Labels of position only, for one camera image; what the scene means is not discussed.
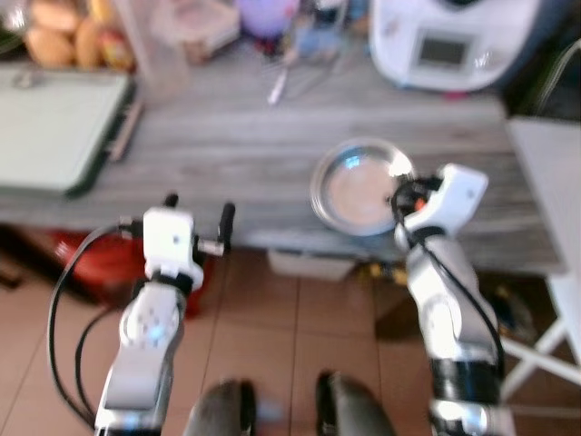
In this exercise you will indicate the white kitchen appliance with display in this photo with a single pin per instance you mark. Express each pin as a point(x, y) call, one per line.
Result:
point(399, 36)

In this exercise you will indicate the round steel plate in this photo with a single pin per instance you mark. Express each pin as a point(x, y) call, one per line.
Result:
point(359, 191)

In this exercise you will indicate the red plastic stool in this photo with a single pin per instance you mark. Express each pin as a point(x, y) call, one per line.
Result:
point(100, 263)

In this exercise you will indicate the yellow blue object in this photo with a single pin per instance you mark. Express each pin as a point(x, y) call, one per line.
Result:
point(516, 313)

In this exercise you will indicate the brown wooden stick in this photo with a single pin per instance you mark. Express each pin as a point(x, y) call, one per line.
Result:
point(127, 129)

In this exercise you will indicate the grey robot leg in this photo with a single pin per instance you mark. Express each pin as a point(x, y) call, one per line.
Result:
point(354, 409)
point(218, 413)

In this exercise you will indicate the grey robot left leg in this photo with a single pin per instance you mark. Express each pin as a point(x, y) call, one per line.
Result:
point(218, 413)

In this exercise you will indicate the white box under table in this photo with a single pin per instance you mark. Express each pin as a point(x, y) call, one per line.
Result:
point(309, 265)

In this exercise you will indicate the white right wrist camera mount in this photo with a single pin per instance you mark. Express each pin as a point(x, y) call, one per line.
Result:
point(454, 195)

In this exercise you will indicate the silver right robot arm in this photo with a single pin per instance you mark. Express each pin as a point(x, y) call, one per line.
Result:
point(449, 318)

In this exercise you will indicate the purple round object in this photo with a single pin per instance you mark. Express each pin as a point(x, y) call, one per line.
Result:
point(265, 14)

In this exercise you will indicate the grey table with white legs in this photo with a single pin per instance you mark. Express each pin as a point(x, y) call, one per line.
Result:
point(549, 182)

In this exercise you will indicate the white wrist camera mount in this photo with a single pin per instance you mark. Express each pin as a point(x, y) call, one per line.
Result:
point(454, 195)
point(168, 238)

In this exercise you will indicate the pale green cutting board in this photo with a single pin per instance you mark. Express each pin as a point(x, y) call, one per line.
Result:
point(54, 127)

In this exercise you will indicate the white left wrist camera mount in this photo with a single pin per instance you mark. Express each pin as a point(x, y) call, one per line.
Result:
point(168, 238)

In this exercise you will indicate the blue utensil holder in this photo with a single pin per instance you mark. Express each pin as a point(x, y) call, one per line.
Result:
point(320, 41)

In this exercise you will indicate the clear plastic jug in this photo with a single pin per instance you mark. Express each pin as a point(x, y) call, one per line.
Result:
point(159, 64)

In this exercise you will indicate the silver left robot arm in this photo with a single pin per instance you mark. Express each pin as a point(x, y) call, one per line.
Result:
point(145, 336)

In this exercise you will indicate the clear plastic food box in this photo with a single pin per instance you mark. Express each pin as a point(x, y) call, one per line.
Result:
point(207, 23)

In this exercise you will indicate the grey robot right leg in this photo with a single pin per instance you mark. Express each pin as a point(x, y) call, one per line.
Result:
point(354, 409)

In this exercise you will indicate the black kitchen appliance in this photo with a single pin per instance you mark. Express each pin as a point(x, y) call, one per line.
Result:
point(545, 100)

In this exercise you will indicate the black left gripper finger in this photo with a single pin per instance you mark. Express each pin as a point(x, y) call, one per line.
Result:
point(227, 222)
point(171, 200)

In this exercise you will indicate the yellow red snack packet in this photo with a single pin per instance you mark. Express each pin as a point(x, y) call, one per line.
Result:
point(115, 50)

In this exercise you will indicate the golden bread roll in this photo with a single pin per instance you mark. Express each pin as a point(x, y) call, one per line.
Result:
point(54, 14)
point(88, 44)
point(50, 47)

